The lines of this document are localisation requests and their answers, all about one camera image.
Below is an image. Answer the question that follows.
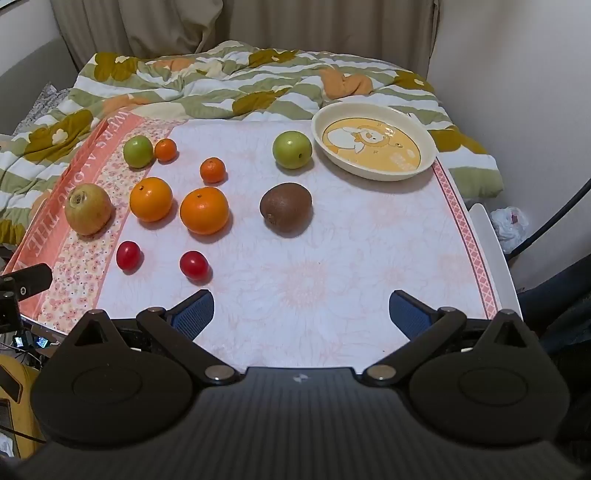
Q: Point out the pink floral towel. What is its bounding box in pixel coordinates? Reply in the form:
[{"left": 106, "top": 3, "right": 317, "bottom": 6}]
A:
[{"left": 2, "top": 113, "right": 500, "bottom": 376}]

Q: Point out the white plastic bag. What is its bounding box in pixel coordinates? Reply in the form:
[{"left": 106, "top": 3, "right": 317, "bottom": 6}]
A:
[{"left": 489, "top": 206, "right": 531, "bottom": 256}]

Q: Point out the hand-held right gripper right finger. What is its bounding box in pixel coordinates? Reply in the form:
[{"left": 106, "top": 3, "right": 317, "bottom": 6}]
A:
[{"left": 362, "top": 290, "right": 539, "bottom": 387}]

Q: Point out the small green apple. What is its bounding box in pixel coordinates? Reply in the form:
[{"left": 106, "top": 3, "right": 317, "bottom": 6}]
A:
[{"left": 123, "top": 135, "right": 154, "bottom": 169}]

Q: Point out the grey patterned cloth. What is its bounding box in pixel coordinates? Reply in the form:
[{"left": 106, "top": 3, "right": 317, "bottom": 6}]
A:
[{"left": 24, "top": 82, "right": 73, "bottom": 121}]

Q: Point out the red cherry tomato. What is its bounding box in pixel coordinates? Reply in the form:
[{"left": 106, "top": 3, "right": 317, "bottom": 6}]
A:
[
  {"left": 179, "top": 250, "right": 210, "bottom": 281},
  {"left": 116, "top": 241, "right": 142, "bottom": 271}
]

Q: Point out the yellow object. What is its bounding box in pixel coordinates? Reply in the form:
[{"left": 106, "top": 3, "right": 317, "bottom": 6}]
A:
[{"left": 0, "top": 353, "right": 48, "bottom": 461}]

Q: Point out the yellow pear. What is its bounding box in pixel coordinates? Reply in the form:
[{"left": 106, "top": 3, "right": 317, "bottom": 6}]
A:
[{"left": 64, "top": 183, "right": 114, "bottom": 236}]

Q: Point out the large green apple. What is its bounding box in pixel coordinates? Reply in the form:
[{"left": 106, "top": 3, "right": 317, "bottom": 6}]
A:
[{"left": 272, "top": 131, "right": 313, "bottom": 170}]

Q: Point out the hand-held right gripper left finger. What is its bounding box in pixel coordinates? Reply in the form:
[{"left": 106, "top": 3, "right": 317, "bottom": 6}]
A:
[{"left": 62, "top": 290, "right": 241, "bottom": 387}]

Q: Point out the green striped floral blanket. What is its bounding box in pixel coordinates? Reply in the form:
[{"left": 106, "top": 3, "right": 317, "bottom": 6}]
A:
[{"left": 0, "top": 41, "right": 504, "bottom": 245}]

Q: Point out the brown kiwi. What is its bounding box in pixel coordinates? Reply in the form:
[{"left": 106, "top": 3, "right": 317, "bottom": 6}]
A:
[{"left": 259, "top": 182, "right": 313, "bottom": 234}]

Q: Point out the beige curtain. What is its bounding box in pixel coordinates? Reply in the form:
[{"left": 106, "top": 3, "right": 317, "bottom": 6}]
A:
[{"left": 51, "top": 0, "right": 445, "bottom": 77}]

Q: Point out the dark cloth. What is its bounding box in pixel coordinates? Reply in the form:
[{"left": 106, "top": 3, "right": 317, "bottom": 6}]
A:
[{"left": 516, "top": 258, "right": 591, "bottom": 354}]

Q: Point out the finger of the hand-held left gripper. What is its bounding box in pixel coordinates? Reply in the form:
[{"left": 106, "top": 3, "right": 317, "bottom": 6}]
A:
[{"left": 0, "top": 263, "right": 53, "bottom": 299}]

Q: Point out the small tangerine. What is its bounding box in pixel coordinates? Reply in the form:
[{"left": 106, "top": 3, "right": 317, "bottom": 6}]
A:
[
  {"left": 200, "top": 157, "right": 227, "bottom": 184},
  {"left": 154, "top": 138, "right": 178, "bottom": 162}
]

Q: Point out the white table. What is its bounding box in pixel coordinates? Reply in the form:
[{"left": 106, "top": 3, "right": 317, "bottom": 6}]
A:
[{"left": 468, "top": 203, "right": 525, "bottom": 325}]

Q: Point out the large orange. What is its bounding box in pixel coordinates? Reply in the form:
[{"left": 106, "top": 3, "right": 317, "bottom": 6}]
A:
[
  {"left": 180, "top": 186, "right": 230, "bottom": 236},
  {"left": 129, "top": 176, "right": 174, "bottom": 223}
]

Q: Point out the cream plate with cartoon print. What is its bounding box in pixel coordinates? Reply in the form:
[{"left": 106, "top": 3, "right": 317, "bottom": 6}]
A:
[{"left": 311, "top": 102, "right": 437, "bottom": 182}]

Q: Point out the black cable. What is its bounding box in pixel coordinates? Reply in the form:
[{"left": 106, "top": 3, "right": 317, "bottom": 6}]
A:
[{"left": 509, "top": 175, "right": 591, "bottom": 260}]

